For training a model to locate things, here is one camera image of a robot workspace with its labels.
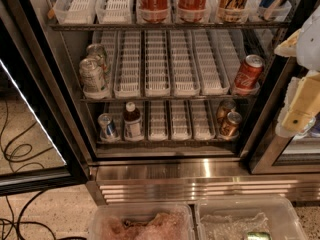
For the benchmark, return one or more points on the red cola can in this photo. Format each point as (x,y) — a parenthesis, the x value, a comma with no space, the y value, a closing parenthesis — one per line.
(154,11)
(191,10)

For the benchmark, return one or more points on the top wire shelf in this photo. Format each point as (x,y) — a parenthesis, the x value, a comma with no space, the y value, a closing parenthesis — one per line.
(167,26)

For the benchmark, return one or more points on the front silver green can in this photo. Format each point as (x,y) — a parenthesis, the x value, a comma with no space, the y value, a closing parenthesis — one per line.
(92,75)

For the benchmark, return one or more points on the brown bottle white cap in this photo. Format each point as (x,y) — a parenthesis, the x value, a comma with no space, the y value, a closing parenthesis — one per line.
(132,120)

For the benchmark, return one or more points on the orange can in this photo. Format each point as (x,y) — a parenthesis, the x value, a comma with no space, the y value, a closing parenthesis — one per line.
(225,106)
(230,124)

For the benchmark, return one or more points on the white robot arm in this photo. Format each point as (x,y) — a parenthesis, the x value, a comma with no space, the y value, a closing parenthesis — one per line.
(307,56)

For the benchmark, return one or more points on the silver green can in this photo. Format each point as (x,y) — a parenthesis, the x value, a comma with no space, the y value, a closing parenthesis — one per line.
(98,52)
(92,75)

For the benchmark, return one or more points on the right clear plastic bin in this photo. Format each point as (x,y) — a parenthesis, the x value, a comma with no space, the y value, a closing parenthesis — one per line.
(230,218)

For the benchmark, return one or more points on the green can in bin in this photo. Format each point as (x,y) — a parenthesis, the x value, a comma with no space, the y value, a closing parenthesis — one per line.
(258,236)

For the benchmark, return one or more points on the rear silver green can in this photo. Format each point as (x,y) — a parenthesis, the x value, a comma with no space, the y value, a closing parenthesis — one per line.
(98,52)

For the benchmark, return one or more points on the gold black can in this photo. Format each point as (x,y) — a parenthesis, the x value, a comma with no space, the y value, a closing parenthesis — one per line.
(231,10)

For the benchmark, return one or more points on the steel fridge base grille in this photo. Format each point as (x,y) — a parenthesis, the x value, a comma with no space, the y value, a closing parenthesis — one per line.
(191,180)

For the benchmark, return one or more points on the bottom wire shelf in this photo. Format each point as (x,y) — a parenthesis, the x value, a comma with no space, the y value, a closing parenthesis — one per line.
(170,142)

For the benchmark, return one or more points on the red cola can middle shelf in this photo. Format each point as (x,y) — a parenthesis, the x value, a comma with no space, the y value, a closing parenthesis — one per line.
(249,72)

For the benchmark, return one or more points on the blue silver can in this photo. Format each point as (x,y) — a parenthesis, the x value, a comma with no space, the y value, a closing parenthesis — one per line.
(108,128)

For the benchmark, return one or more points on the middle wire shelf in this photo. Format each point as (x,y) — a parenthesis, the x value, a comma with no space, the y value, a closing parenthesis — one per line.
(166,98)

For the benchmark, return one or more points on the glass fridge door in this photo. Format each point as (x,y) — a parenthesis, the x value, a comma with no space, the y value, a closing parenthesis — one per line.
(42,143)

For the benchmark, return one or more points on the left clear plastic bin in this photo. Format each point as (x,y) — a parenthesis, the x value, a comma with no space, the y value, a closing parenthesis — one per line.
(143,221)

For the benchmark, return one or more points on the wire shelf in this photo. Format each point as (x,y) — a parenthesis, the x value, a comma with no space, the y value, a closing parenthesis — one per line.
(166,98)
(170,142)
(167,26)

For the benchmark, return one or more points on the red cola can top right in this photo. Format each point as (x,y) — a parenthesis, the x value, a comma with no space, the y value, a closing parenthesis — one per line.
(191,10)

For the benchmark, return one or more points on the red cola can top left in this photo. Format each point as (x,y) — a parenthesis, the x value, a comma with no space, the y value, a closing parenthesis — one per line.
(154,11)

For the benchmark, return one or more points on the clear plastic bin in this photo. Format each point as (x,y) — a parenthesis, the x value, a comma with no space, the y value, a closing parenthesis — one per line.
(143,221)
(230,218)

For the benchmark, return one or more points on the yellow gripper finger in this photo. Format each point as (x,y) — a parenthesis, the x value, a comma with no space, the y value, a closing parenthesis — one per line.
(302,101)
(288,47)

